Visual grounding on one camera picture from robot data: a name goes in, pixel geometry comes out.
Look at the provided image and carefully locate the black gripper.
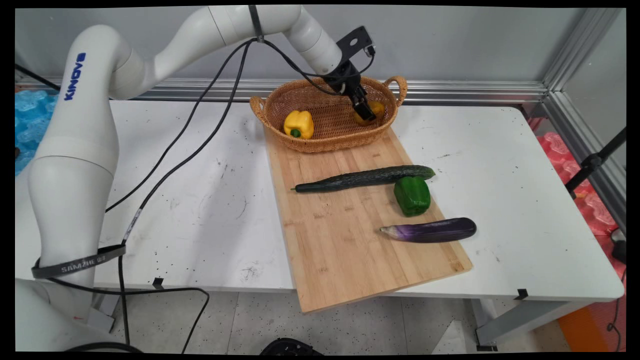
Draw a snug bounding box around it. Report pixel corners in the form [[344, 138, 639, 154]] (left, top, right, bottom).
[[322, 59, 377, 123]]

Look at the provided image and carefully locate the brown-orange bell pepper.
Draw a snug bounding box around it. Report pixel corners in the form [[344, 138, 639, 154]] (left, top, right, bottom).
[[353, 100, 386, 127]]

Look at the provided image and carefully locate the yellow bell pepper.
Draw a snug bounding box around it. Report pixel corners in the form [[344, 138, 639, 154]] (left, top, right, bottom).
[[283, 110, 316, 140]]

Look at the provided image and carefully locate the long dark green cucumber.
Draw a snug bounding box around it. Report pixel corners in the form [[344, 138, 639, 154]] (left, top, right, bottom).
[[291, 165, 437, 194]]

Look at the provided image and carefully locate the green bell pepper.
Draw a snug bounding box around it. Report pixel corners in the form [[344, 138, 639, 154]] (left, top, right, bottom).
[[393, 176, 432, 218]]

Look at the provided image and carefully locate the bamboo cutting board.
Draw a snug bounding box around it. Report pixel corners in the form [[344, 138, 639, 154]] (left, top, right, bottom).
[[263, 126, 474, 314]]

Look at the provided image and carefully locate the purple eggplant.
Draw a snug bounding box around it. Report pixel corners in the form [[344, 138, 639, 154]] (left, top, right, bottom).
[[380, 217, 478, 244]]

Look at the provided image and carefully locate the red foam mat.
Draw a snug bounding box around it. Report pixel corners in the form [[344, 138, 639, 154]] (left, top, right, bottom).
[[527, 117, 626, 281]]

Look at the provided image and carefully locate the black tripod stand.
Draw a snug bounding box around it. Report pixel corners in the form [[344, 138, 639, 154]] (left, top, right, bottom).
[[564, 127, 627, 200]]

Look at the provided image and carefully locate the black round object on floor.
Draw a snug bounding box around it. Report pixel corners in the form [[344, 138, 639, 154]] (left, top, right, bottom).
[[259, 337, 324, 356]]

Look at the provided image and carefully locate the grey metal table leg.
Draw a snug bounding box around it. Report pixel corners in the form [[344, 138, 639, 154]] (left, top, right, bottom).
[[474, 299, 597, 352], [89, 290, 124, 334]]

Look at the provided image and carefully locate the black power adapter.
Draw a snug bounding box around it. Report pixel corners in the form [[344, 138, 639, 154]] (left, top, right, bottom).
[[610, 228, 627, 265]]

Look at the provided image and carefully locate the orange floor mat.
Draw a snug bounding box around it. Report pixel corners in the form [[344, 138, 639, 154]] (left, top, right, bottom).
[[556, 299, 626, 354]]

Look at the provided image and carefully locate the blue foam mat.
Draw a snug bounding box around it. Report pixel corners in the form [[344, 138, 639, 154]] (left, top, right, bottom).
[[15, 89, 61, 176]]

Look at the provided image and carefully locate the oval wicker basket with handles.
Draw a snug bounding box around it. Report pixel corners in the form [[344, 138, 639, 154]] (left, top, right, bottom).
[[249, 74, 409, 154]]

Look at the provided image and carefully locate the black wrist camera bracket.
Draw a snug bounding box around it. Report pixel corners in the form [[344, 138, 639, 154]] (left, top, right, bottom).
[[335, 25, 377, 59]]

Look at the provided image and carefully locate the horizontal aluminium frame rail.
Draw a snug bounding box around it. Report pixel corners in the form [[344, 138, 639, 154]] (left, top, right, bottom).
[[15, 67, 549, 106]]

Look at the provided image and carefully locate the black cable strap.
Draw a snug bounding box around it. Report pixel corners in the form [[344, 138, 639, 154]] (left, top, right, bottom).
[[248, 5, 265, 44]]

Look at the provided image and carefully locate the thick black gripper cable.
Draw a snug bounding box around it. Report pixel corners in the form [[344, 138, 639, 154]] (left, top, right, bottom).
[[117, 39, 351, 347]]

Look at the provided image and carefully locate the thin black camera cable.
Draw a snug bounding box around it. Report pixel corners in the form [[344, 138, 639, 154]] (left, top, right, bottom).
[[47, 38, 377, 354]]

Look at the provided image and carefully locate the aluminium frame corner post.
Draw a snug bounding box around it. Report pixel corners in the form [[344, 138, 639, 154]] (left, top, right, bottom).
[[542, 7, 624, 93]]

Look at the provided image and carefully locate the slanted aluminium frame rail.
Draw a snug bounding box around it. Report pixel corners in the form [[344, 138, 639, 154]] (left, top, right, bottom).
[[542, 90, 627, 232]]

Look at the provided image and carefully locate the grey printed velcro strap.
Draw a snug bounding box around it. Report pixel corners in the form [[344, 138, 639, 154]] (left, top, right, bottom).
[[31, 243, 127, 280]]

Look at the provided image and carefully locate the thin black floor cable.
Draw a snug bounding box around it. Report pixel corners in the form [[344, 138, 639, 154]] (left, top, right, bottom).
[[606, 269, 626, 352]]

